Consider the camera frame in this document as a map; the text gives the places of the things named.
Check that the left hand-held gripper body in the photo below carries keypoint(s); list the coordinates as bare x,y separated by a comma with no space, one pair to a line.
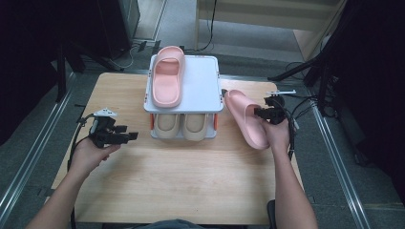
102,133

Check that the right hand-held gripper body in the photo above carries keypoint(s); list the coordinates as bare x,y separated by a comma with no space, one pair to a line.
277,111

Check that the pink slide slipper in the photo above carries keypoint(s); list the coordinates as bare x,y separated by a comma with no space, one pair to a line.
246,124
167,79

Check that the cream perforated clog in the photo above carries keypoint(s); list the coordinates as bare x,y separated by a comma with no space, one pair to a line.
166,125
195,126

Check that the white two-tier shoe rack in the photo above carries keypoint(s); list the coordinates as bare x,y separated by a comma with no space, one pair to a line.
200,86

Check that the person's right hand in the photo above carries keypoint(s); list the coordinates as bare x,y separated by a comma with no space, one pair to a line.
280,136

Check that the person's left hand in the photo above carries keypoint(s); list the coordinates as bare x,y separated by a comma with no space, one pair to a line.
87,157

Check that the black table grommet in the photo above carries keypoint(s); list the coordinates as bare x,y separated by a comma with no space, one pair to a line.
223,92

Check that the black metal stand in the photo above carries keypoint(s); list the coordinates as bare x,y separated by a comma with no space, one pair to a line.
318,66
62,73

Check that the grey floor tape strip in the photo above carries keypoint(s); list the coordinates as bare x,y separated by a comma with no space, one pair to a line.
46,191
311,199

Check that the light wooden furniture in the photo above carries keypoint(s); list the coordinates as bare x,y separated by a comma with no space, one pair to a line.
254,16

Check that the person's grey-blue shirt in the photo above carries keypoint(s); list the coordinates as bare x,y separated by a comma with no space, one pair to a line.
172,224

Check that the black chair armrest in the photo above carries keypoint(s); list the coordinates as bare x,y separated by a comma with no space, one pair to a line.
271,216

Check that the black cabinet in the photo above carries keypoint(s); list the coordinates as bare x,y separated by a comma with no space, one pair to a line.
117,25

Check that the metal floor rail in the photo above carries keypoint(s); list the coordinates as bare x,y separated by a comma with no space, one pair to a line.
35,143
340,168

